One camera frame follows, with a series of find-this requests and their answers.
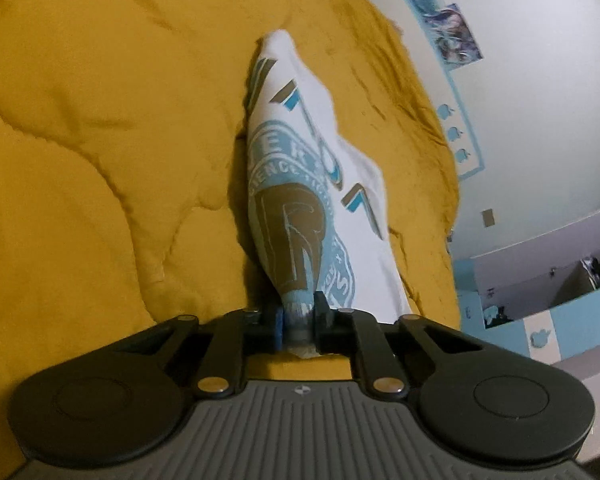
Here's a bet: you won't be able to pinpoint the blue apple wall strip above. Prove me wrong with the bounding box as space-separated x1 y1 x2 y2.
370 0 484 179

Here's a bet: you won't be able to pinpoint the mustard yellow bed quilt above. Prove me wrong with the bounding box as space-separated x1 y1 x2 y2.
0 0 460 479

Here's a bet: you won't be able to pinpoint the white printed t-shirt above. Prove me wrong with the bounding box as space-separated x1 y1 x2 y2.
246 29 412 359

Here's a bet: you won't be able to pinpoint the blue lilac toy cabinet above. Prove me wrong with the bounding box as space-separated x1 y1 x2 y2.
453 209 600 379

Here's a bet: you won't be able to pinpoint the anime wall posters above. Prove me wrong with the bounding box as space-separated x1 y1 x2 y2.
408 0 482 70

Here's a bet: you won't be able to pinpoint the beige wall switch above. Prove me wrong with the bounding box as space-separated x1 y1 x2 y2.
481 208 495 228

